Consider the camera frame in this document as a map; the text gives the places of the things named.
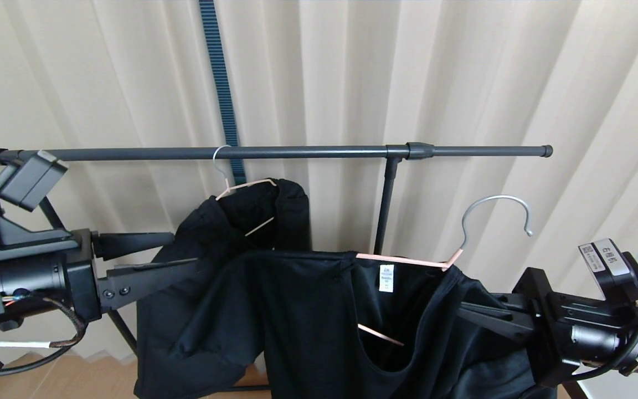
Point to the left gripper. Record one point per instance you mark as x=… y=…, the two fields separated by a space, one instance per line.
x=31 y=282

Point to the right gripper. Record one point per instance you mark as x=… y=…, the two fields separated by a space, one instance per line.
x=546 y=332

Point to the black shorts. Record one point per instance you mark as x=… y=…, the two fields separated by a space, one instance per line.
x=186 y=332

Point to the pink clothes hanger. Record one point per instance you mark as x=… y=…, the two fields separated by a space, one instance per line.
x=407 y=260
x=222 y=172

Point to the black garment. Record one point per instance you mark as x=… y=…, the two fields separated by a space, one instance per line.
x=319 y=321

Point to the black clothes rack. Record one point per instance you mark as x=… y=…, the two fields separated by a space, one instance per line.
x=324 y=151

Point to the white curtain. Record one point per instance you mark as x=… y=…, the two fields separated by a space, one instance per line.
x=75 y=83
x=463 y=83

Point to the window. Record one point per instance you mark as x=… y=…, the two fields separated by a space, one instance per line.
x=220 y=83

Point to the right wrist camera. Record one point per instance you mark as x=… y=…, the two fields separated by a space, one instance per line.
x=612 y=266

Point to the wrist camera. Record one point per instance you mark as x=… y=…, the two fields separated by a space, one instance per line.
x=612 y=266
x=31 y=177

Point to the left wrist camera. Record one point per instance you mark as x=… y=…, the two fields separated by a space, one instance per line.
x=31 y=177

